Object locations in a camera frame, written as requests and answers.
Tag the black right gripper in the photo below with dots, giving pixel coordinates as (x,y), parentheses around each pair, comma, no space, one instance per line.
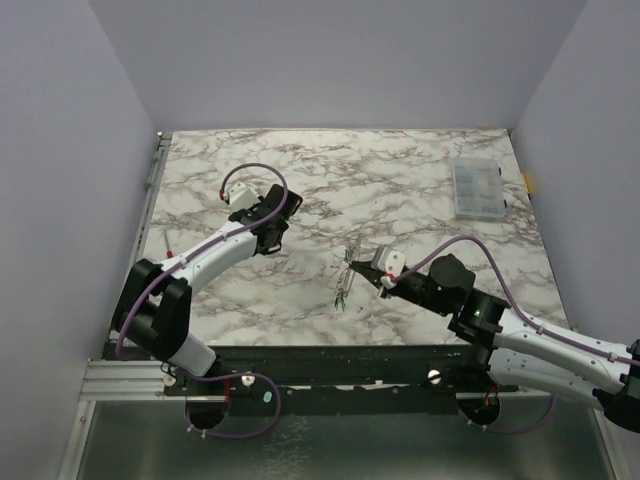
(376,275)

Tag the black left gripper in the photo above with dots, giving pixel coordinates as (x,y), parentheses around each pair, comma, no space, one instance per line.
(254,208)

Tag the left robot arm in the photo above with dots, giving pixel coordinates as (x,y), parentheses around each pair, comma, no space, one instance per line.
(154,307)

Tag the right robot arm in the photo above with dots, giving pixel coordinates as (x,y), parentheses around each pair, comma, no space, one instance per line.
(516,348)

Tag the red blue screwdriver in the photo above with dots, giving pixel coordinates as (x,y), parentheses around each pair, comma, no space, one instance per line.
(167,244)

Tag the clear plastic screw organizer box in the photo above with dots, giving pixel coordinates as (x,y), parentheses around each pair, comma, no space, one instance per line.
(477,189)

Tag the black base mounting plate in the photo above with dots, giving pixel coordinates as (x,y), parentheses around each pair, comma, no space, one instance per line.
(339,380)

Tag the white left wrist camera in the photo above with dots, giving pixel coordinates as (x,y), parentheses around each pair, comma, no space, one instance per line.
(238,196)

